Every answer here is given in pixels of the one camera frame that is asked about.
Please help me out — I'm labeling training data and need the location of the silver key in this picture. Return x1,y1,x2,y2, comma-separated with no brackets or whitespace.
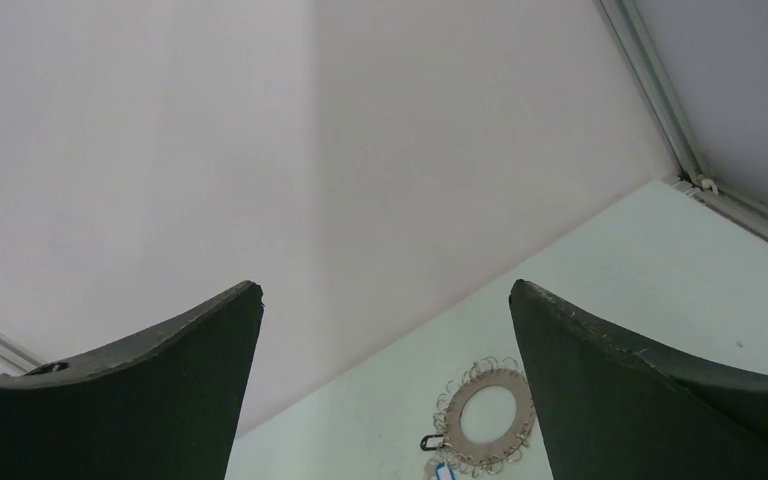
422,458,443,480

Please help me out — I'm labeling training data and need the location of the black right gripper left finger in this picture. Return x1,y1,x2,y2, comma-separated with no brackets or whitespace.
0,281,264,479

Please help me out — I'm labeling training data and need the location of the black key tag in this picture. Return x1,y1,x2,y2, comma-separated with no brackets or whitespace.
419,433,445,452

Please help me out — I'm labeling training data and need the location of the aluminium corner frame post right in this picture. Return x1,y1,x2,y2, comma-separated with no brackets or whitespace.
596,1,768,243

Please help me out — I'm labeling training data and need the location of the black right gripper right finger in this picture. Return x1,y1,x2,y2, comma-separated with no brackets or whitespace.
509,279,768,479

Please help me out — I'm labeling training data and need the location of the blue key tag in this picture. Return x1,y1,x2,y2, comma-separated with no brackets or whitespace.
432,462,456,480

